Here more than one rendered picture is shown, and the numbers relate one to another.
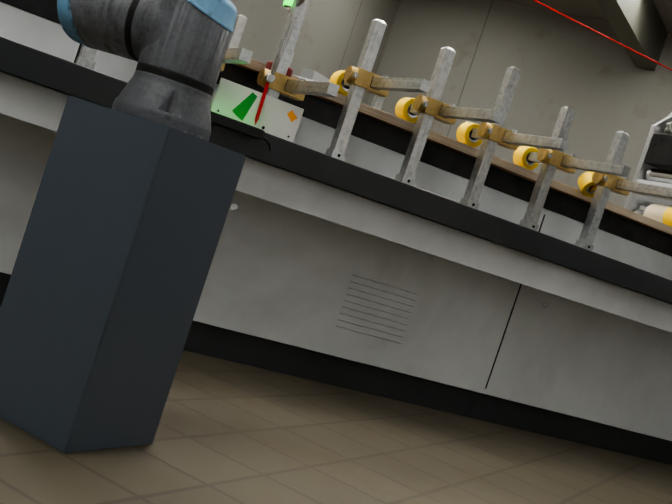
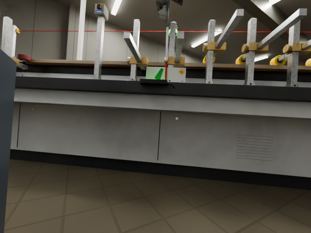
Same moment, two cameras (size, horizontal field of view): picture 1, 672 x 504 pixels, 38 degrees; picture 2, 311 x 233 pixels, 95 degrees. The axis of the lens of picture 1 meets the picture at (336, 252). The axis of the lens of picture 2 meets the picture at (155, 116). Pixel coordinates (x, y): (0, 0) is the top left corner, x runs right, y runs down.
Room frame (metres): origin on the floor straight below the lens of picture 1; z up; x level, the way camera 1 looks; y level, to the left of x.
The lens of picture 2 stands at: (1.88, -0.14, 0.46)
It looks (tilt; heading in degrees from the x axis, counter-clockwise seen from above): 1 degrees up; 33
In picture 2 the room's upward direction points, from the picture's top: 4 degrees clockwise
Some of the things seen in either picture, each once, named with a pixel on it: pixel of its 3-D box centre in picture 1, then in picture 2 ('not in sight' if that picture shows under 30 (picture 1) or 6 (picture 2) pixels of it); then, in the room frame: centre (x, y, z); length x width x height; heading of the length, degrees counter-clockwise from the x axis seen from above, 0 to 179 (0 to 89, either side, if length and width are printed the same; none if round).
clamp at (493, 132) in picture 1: (498, 135); (297, 49); (3.07, -0.37, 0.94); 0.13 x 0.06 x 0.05; 117
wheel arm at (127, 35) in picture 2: (217, 56); (137, 56); (2.54, 0.46, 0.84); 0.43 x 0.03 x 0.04; 27
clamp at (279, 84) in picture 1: (281, 84); (174, 62); (2.73, 0.29, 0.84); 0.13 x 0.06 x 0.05; 117
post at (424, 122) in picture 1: (424, 123); (250, 56); (2.95, -0.13, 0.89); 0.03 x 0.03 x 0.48; 27
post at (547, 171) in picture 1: (545, 176); not in sight; (3.18, -0.57, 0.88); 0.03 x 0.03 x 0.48; 27
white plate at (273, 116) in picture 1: (258, 110); (165, 74); (2.68, 0.33, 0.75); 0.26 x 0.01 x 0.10; 117
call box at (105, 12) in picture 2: not in sight; (101, 12); (2.48, 0.77, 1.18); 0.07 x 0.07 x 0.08; 27
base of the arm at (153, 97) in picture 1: (168, 101); not in sight; (1.83, 0.39, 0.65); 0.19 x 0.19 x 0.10
